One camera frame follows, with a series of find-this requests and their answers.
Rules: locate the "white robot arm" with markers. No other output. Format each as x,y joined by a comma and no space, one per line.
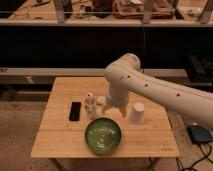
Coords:
124,76

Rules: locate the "green ceramic bowl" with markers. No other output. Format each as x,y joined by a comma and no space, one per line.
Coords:
102,136

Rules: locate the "black box on floor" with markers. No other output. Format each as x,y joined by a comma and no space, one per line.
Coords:
199,134

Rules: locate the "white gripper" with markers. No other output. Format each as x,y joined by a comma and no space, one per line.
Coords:
117,103

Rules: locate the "small white figurine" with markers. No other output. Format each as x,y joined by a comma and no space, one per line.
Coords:
90,106

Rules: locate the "black smartphone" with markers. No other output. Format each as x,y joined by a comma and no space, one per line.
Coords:
75,111

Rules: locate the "white rectangular sponge block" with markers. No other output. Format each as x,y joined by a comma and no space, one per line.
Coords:
100,100

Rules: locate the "wooden table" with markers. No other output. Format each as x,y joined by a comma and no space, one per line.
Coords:
58,137

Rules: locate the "white paper cup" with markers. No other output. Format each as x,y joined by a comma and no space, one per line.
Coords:
137,113

